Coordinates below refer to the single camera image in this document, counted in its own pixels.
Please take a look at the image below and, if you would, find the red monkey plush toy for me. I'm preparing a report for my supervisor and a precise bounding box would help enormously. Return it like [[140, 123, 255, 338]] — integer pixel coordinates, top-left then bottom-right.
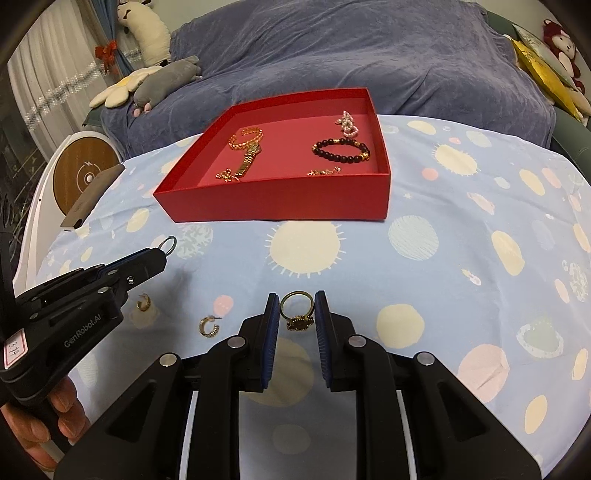
[[542, 18, 585, 93]]

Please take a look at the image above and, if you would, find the red bow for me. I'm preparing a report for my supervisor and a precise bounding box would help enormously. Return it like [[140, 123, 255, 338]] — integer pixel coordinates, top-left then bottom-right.
[[95, 40, 118, 75]]

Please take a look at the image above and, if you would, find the white pearl bracelet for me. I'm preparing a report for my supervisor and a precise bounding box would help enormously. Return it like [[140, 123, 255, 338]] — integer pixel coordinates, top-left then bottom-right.
[[335, 110, 361, 139]]

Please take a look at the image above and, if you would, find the white sheer curtain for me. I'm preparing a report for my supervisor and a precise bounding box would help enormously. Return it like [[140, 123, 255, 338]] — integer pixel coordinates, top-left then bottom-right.
[[7, 14, 122, 162]]

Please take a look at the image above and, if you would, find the green sofa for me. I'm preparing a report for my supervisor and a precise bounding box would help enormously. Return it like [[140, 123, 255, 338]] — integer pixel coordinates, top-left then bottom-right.
[[83, 9, 591, 160]]

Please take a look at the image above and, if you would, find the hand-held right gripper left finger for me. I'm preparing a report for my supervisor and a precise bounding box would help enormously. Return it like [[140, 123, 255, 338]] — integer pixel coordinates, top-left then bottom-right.
[[53, 292, 281, 480]]

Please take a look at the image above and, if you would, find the silver patterned cushion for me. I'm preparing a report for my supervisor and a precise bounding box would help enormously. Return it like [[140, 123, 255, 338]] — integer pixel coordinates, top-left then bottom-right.
[[512, 23, 578, 88]]

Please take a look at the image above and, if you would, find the gold watch band bracelet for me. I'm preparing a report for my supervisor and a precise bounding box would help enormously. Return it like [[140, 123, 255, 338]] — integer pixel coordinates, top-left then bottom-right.
[[233, 143, 263, 180]]

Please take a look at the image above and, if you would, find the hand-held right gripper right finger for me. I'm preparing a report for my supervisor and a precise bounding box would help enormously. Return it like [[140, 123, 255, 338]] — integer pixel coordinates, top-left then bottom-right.
[[315, 290, 541, 480]]

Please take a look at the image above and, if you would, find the person's left hand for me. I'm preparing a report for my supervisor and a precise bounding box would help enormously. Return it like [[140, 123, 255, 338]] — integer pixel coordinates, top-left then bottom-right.
[[0, 375, 89, 472]]

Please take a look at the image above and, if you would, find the blue-grey blanket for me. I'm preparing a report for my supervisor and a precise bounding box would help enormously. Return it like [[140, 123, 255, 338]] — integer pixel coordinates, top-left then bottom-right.
[[100, 0, 557, 160]]

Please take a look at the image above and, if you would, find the white plush toy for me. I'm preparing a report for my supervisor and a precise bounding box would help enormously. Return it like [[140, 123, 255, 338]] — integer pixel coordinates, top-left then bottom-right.
[[115, 0, 172, 70]]

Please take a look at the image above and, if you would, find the dark bead bracelet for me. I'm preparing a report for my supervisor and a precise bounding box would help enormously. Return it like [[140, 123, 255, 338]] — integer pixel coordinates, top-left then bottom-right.
[[310, 137, 371, 165]]

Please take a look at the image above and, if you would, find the blue curtain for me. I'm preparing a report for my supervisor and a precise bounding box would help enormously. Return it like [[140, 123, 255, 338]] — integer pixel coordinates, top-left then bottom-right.
[[90, 0, 141, 81]]

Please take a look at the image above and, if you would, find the round white wooden appliance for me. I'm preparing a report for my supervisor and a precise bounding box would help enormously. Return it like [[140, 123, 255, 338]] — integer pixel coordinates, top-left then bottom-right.
[[11, 130, 123, 287]]

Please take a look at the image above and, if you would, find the brown flat case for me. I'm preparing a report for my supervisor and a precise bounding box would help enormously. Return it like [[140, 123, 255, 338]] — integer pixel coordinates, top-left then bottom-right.
[[60, 164, 125, 230]]

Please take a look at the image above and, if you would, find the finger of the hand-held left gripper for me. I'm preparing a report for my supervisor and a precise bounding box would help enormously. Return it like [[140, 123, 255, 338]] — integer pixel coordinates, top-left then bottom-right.
[[13, 247, 161, 302], [90, 253, 169, 302]]

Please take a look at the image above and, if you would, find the beige plush toy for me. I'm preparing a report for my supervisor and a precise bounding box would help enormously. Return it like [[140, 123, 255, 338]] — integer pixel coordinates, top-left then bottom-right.
[[566, 88, 591, 117]]

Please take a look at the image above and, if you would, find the red cardboard box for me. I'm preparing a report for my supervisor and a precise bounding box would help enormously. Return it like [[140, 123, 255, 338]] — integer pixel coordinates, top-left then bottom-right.
[[152, 87, 392, 223]]

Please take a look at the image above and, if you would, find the gold cushion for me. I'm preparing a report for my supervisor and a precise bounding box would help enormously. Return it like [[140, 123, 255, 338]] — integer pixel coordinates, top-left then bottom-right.
[[510, 37, 585, 123]]

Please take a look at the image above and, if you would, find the gold ring with red stone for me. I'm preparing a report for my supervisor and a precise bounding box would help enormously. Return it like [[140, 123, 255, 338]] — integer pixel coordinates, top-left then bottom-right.
[[280, 291, 317, 331]]

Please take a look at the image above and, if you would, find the grey plush toy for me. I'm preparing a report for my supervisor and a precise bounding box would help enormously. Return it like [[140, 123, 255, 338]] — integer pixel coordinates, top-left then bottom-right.
[[131, 55, 204, 114]]

